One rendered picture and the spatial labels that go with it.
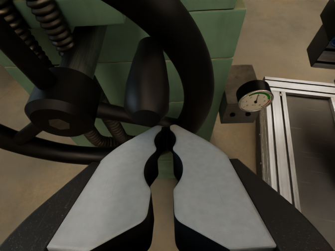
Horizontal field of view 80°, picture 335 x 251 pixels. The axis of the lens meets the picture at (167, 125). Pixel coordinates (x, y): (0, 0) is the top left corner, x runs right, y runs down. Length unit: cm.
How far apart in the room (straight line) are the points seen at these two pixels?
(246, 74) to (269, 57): 112
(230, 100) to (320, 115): 70
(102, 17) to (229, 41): 22
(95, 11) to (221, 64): 25
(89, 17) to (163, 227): 86
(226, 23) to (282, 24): 165
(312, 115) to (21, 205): 139
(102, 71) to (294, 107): 87
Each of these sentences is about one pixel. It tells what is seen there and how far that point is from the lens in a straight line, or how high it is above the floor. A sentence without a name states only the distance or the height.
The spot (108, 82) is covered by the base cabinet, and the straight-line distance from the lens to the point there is 45.
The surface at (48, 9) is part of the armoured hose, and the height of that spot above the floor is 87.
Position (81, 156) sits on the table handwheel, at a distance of 32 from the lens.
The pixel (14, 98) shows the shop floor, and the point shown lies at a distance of 165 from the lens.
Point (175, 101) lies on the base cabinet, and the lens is 48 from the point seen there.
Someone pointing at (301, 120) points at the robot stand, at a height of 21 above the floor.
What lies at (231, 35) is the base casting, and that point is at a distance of 38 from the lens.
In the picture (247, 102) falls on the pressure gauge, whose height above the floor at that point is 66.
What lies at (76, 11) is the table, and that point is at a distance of 25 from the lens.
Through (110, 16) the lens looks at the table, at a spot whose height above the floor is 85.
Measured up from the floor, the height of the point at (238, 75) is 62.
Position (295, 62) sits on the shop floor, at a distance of 166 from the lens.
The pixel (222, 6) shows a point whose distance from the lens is 35.
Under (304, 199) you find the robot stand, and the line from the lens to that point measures 89.
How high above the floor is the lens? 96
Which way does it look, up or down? 58 degrees down
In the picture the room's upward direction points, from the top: 5 degrees counter-clockwise
